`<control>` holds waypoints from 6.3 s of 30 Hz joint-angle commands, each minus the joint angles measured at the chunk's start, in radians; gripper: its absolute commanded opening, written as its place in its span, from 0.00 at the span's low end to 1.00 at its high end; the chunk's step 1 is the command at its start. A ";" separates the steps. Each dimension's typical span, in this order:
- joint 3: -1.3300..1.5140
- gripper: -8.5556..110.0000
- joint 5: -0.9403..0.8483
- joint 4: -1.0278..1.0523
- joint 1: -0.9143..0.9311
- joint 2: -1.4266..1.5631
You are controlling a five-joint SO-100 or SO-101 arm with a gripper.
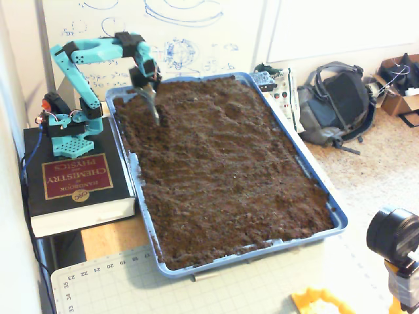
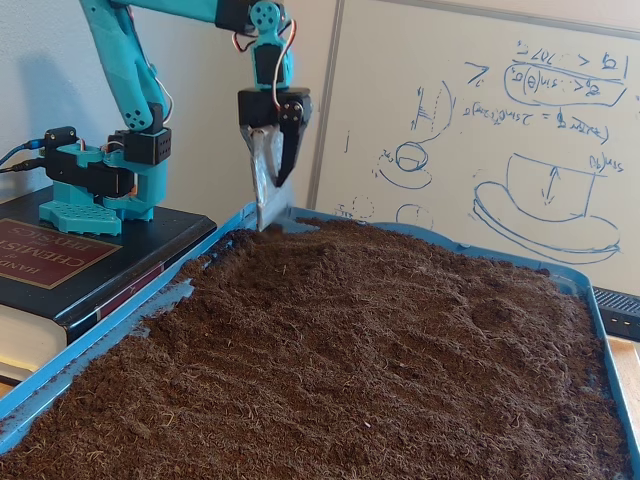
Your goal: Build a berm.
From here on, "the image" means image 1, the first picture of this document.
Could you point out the blue plastic tray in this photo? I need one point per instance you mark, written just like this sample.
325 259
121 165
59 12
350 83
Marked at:
341 222

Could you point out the yellow taped camera stand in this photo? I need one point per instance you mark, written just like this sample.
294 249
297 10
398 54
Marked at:
402 284

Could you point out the brown cardboard box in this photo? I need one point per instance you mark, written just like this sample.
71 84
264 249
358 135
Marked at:
396 104

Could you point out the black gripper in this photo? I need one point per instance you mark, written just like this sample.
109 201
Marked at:
143 82

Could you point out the grey gridded cutting mat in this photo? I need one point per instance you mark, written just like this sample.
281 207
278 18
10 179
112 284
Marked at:
163 294

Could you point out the small metal bar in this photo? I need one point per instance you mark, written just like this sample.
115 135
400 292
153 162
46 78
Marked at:
203 277

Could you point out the whiteboard with blue drawings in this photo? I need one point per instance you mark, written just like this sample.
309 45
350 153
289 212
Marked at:
229 26

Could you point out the teal five-joint robot arm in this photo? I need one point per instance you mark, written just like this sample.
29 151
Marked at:
70 147

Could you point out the perforated box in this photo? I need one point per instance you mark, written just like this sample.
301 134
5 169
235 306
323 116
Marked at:
262 78

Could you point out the yellow plastic object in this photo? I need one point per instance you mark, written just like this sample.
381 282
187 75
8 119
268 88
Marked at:
304 299

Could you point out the grey backpack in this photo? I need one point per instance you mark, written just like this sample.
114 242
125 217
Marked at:
337 98

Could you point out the brown fibrous soil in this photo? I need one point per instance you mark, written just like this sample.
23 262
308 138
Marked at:
212 170

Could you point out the black chemistry physics handbook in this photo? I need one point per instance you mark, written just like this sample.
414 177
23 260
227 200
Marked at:
78 176

